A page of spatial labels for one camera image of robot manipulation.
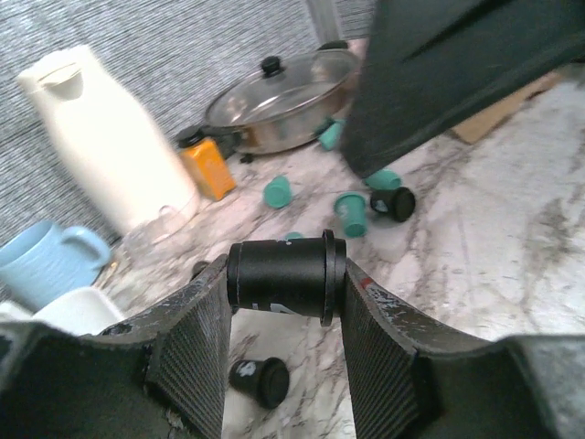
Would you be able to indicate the cardboard sheet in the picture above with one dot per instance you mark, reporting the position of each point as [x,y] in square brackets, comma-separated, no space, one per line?
[477,127]

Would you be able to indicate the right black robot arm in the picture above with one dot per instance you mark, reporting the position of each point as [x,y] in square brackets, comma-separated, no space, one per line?
[430,65]

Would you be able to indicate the blue mug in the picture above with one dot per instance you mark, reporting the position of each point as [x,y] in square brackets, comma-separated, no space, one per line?
[45,261]

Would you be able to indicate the white plastic storage basket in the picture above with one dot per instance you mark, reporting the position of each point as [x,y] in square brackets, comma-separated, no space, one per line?
[83,311]

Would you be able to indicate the yellow spice bottle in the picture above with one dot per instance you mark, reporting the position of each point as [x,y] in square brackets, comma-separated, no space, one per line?
[205,164]

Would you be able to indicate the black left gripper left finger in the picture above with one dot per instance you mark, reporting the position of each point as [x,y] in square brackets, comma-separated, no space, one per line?
[159,374]

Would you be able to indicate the black coffee capsule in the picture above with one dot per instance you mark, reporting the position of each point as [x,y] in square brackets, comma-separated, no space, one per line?
[305,277]
[398,204]
[265,381]

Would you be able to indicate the white thermos jug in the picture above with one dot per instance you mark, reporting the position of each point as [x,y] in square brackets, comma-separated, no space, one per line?
[108,141]

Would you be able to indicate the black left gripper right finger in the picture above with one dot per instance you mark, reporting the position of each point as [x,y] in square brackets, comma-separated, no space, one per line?
[411,376]

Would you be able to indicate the steel pot with lid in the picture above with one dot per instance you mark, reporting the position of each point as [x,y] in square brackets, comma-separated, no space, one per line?
[284,104]

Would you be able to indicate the green coffee capsule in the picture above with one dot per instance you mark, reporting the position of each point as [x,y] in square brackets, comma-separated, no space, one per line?
[383,179]
[329,134]
[277,194]
[350,208]
[294,235]

